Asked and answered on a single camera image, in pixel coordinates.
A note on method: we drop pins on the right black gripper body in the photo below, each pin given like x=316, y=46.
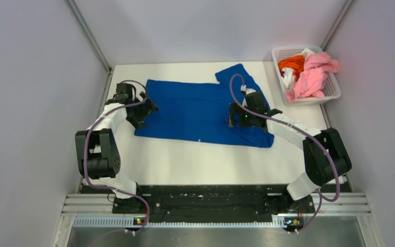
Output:
x=245, y=118

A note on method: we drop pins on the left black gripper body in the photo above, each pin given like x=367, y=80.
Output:
x=140, y=111

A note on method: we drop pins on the blue t shirt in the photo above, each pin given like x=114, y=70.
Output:
x=198, y=112

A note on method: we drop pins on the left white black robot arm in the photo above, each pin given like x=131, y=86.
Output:
x=98, y=156

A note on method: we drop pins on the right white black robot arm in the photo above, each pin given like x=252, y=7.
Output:
x=324, y=153

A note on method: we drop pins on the white t shirt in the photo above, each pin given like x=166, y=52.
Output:
x=287, y=73

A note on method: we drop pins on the orange t shirt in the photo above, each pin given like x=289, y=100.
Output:
x=296, y=63

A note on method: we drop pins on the white plastic laundry basket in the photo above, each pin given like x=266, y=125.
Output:
x=331, y=90

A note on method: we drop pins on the pink t shirt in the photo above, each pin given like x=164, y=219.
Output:
x=312, y=79

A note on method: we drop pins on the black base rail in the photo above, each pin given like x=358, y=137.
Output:
x=209, y=203

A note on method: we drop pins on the aluminium frame rail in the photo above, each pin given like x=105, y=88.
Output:
x=96, y=210

